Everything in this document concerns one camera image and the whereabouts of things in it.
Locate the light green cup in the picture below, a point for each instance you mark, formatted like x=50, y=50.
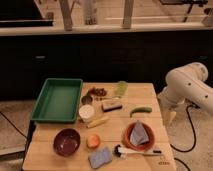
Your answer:
x=121, y=88

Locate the green pepper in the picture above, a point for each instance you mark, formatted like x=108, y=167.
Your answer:
x=140, y=109

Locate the white cup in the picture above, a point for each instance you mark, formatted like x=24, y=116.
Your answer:
x=86, y=112

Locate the blue sponge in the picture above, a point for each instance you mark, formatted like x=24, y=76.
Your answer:
x=100, y=158

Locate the purple bowl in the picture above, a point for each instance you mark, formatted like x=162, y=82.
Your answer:
x=66, y=142

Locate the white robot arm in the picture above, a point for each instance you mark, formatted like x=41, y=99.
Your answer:
x=185, y=83

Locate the green plastic tray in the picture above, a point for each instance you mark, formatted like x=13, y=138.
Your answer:
x=58, y=101

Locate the red grapes bunch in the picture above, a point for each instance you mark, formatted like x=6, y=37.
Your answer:
x=97, y=92

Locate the brown block eraser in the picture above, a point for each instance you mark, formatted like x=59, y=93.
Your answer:
x=111, y=105

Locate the grey folded cloth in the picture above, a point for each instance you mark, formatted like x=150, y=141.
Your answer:
x=138, y=135

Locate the small metal cup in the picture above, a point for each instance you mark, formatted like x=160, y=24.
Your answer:
x=86, y=100

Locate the orange bowl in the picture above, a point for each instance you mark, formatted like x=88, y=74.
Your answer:
x=142, y=147

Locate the white dish brush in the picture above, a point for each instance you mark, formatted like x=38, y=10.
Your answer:
x=120, y=151

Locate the wooden spoon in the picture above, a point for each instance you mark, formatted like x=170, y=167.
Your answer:
x=107, y=98

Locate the orange fruit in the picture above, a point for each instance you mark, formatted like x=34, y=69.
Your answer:
x=93, y=141

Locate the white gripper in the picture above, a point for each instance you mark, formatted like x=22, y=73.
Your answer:
x=167, y=108

